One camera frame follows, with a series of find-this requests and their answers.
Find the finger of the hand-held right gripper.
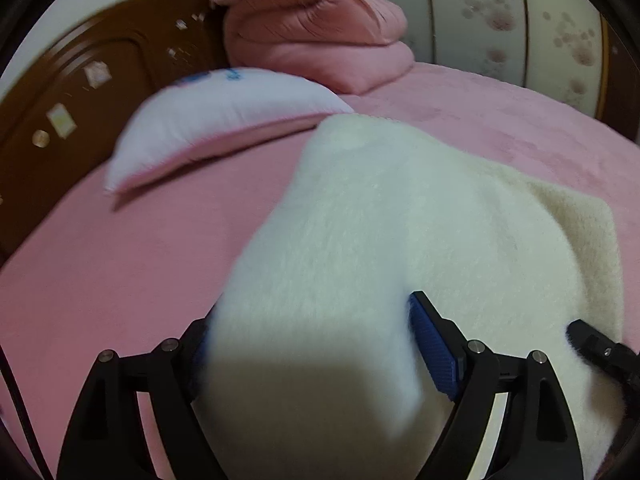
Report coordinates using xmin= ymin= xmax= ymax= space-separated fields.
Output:
xmin=565 ymin=319 xmax=635 ymax=413

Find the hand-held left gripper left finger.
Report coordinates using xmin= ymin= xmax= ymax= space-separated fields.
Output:
xmin=57 ymin=317 xmax=221 ymax=480

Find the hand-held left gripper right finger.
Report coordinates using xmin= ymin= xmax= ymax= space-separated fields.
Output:
xmin=407 ymin=291 xmax=583 ymax=480

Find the white fluffy cardigan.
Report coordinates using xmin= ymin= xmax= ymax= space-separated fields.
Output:
xmin=202 ymin=112 xmax=627 ymax=480

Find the pink bed blanket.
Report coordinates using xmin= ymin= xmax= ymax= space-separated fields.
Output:
xmin=0 ymin=60 xmax=640 ymax=480

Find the small white printed pillow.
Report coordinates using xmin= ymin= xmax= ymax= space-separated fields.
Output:
xmin=104 ymin=66 xmax=356 ymax=196

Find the wooden headboard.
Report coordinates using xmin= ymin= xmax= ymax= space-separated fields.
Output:
xmin=0 ymin=0 xmax=231 ymax=266

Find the floral panel wardrobe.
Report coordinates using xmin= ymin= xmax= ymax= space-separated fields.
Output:
xmin=360 ymin=0 xmax=640 ymax=136

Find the folded pink quilt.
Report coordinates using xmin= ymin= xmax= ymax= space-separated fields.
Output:
xmin=222 ymin=0 xmax=415 ymax=95

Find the thick black cable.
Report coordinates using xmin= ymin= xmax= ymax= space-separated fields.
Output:
xmin=0 ymin=345 xmax=53 ymax=480

